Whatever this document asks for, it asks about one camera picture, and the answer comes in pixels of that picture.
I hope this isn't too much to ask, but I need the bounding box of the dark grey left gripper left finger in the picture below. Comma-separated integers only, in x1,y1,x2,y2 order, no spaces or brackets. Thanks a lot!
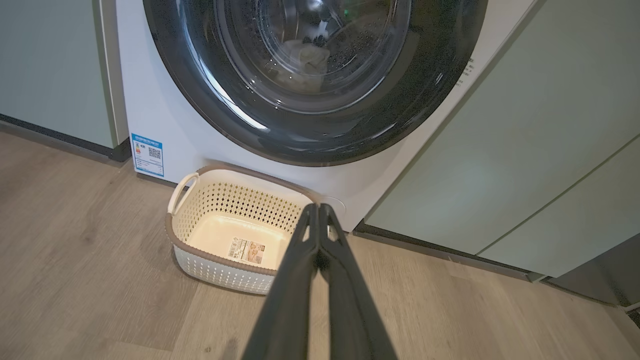
241,203,320,360

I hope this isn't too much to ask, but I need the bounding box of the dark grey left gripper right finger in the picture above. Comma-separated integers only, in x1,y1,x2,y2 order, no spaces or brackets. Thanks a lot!
317,203,399,360

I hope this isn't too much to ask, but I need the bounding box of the black washing machine door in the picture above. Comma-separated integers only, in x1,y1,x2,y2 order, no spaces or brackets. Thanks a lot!
142,0,489,168

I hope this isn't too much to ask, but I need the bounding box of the cream bear print garment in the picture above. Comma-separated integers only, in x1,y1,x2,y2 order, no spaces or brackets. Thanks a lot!
279,39,332,94

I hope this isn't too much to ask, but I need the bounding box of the white front-load washing machine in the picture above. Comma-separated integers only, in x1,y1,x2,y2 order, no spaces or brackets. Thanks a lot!
115,0,539,234

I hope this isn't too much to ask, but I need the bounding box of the paper product label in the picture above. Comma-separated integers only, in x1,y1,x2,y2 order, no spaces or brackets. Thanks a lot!
227,237,266,266

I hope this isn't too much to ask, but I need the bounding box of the white laundry basket brown rim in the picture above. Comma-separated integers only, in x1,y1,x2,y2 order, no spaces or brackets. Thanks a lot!
165,162,322,296

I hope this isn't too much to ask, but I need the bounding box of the pale green tall cabinet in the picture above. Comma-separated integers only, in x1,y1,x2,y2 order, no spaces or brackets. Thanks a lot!
365,0,640,279

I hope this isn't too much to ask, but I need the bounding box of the blue energy label sticker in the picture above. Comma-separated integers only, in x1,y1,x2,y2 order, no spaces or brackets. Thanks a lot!
130,132,165,178

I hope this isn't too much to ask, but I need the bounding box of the pale green cabinet grey panel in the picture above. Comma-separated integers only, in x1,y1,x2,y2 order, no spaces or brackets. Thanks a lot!
0,0,130,152

